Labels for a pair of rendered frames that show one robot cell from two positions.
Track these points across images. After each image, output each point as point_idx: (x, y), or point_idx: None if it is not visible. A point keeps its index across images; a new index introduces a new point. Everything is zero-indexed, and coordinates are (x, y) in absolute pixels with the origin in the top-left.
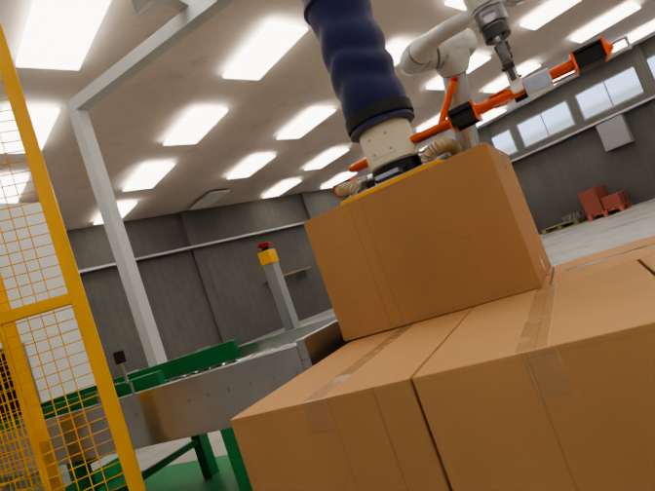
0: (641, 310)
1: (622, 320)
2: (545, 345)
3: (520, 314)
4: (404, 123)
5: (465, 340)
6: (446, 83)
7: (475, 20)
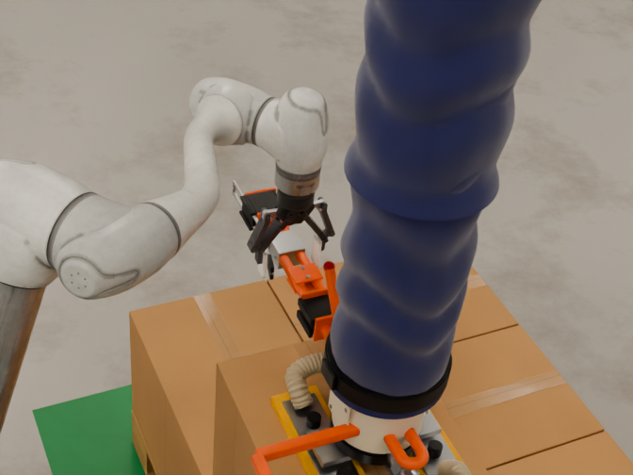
0: (506, 343)
1: (521, 348)
2: (555, 371)
3: (473, 417)
4: None
5: (533, 432)
6: (40, 298)
7: (315, 180)
